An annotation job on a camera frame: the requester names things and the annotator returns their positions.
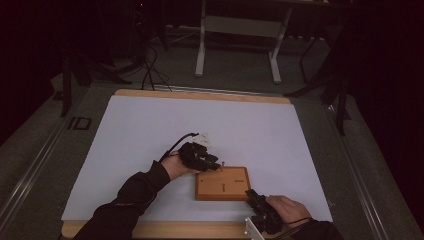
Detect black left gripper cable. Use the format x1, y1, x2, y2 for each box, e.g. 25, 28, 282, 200
159, 132, 200, 164

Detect black floor cables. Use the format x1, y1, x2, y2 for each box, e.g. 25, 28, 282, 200
141, 43, 173, 93

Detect white table sheet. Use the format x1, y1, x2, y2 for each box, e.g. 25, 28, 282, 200
61, 95, 334, 223

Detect black metal stand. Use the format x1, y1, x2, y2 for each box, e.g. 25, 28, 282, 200
284, 19, 353, 136
59, 49, 134, 118

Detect person's right hand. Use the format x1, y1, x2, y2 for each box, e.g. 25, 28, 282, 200
265, 194, 313, 230

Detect black rectangular floor bracket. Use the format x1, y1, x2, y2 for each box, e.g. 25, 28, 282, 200
67, 116, 93, 131

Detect wooden board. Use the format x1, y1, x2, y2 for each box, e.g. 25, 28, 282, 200
194, 166, 252, 202

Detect metal floor rail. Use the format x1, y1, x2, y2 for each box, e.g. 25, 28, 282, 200
0, 113, 72, 228
324, 104, 390, 240
153, 83, 278, 98

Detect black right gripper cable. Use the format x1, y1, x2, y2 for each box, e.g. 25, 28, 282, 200
282, 217, 314, 228

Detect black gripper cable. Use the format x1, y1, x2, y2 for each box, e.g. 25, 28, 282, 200
159, 132, 200, 164
282, 217, 314, 228

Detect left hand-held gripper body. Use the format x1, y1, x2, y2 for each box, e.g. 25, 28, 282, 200
178, 133, 214, 172

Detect person's left hand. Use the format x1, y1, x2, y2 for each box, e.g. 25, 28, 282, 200
160, 152, 198, 181

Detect white metal desk frame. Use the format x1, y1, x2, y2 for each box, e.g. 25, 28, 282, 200
194, 0, 294, 84

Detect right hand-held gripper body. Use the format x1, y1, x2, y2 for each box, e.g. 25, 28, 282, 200
244, 196, 285, 240

